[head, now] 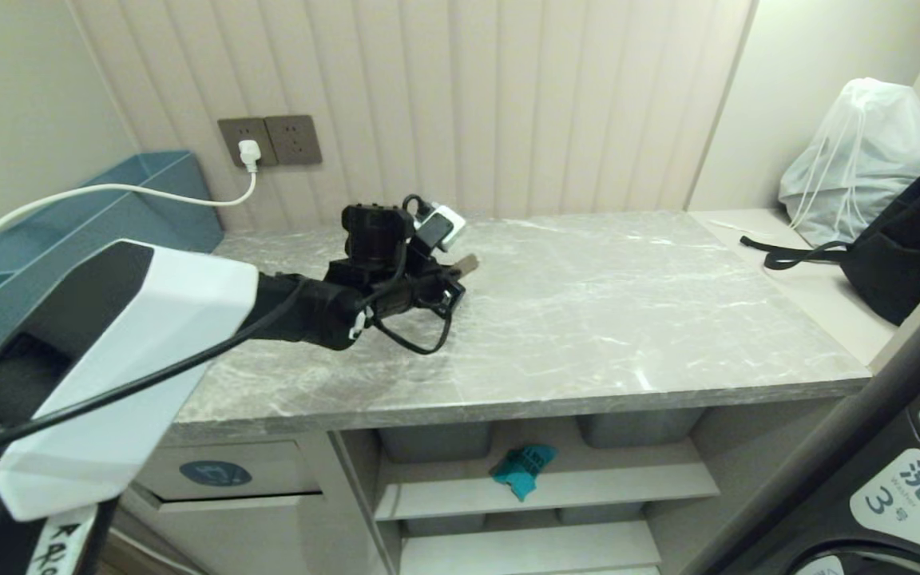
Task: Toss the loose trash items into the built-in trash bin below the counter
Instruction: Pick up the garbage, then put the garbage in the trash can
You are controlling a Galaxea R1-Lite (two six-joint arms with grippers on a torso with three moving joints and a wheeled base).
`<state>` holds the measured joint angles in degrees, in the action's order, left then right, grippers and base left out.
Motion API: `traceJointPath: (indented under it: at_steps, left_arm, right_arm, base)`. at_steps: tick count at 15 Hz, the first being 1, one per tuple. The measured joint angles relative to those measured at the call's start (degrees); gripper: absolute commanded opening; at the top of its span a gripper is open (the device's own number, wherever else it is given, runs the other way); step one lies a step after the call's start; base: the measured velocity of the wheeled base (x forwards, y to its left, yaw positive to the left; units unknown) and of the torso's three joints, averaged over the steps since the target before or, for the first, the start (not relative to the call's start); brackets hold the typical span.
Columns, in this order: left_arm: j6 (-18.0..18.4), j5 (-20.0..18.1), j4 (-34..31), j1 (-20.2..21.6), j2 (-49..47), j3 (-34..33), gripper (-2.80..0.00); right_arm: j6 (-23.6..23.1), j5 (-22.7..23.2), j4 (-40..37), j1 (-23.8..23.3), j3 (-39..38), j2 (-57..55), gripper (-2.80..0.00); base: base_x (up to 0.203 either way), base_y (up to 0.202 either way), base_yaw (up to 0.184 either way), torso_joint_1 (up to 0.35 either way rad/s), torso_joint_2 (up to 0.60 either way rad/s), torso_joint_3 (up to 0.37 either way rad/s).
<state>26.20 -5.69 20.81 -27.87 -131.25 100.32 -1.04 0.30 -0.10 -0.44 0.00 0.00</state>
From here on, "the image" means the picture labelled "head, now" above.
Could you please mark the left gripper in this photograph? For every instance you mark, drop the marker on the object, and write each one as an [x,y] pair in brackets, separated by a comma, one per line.
[432,289]

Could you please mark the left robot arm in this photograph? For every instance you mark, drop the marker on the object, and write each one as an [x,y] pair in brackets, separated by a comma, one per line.
[188,303]

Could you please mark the grey storage bin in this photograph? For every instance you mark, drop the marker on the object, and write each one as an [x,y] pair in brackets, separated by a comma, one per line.
[436,442]
[640,427]

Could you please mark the trash bin flap door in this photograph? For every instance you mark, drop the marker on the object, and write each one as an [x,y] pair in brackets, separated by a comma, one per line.
[268,471]

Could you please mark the teal snack wrapper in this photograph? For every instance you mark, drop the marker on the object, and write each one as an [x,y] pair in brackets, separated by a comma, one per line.
[522,469]

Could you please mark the white shelf board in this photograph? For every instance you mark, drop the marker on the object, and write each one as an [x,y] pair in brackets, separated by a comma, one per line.
[532,551]
[588,483]

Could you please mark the blue plastic tray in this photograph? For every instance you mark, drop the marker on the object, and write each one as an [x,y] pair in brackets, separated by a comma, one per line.
[148,200]

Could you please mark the white cabinet door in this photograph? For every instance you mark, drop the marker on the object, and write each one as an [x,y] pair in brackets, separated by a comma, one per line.
[268,535]

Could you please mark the dark washing machine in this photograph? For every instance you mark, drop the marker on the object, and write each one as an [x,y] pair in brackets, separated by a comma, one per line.
[867,447]

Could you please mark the black backpack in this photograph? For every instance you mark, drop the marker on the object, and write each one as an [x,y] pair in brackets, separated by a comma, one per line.
[907,255]

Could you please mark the grey wall socket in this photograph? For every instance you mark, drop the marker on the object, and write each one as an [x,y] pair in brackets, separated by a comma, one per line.
[230,132]
[294,140]

